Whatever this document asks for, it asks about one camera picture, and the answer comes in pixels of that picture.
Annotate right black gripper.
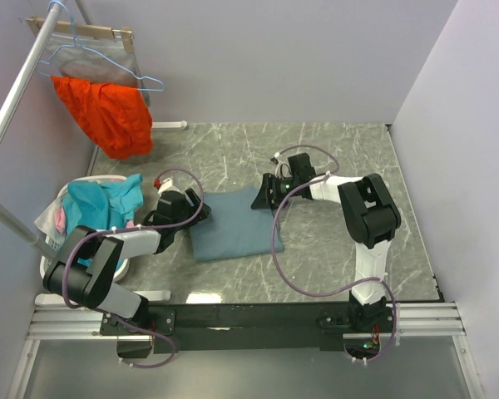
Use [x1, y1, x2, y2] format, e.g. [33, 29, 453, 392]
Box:
[250, 174, 299, 212]

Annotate slate blue polo shirt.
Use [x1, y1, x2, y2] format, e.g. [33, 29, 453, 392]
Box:
[190, 186, 274, 262]

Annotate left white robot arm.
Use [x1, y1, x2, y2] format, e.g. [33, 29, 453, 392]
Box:
[42, 189, 211, 334]

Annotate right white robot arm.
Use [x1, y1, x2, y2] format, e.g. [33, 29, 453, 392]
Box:
[251, 153, 401, 332]

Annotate teal shirt in basket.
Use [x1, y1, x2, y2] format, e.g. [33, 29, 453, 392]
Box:
[60, 173, 145, 269]

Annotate orange shirt on hanger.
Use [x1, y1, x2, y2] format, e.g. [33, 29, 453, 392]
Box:
[51, 76, 153, 160]

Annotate pink garment in basket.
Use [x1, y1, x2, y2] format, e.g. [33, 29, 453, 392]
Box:
[53, 207, 67, 236]

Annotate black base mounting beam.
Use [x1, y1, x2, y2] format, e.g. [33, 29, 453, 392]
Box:
[100, 302, 395, 358]

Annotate white laundry basket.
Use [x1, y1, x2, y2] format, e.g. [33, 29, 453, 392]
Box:
[35, 174, 130, 284]

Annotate silver clothes rack pole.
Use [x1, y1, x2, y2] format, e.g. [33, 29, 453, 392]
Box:
[0, 1, 67, 259]

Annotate grey mesh hanging bag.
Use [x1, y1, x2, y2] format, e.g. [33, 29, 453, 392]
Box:
[45, 31, 151, 105]

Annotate wooden bag top bar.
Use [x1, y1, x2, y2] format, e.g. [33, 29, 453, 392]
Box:
[25, 17, 134, 53]

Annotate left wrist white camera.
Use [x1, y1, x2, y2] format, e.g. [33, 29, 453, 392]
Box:
[154, 177, 181, 197]

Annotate wrist white camera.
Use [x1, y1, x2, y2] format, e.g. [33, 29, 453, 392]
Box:
[270, 152, 291, 179]
[154, 177, 181, 197]

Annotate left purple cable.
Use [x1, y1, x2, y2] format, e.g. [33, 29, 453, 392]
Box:
[62, 168, 205, 370]

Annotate purple cable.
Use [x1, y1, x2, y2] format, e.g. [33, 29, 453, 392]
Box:
[269, 144, 401, 365]
[62, 168, 205, 370]

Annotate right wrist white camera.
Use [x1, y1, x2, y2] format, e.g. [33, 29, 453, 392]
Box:
[270, 152, 291, 179]

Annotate white table edge bracket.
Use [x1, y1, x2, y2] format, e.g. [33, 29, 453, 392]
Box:
[151, 121, 188, 131]

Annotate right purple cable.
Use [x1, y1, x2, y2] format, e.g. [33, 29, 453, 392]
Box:
[269, 144, 401, 365]

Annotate light blue wire hanger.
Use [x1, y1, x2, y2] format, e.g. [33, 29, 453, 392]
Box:
[39, 0, 167, 92]

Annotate aluminium rail frame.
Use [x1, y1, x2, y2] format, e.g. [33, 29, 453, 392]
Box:
[8, 303, 485, 398]

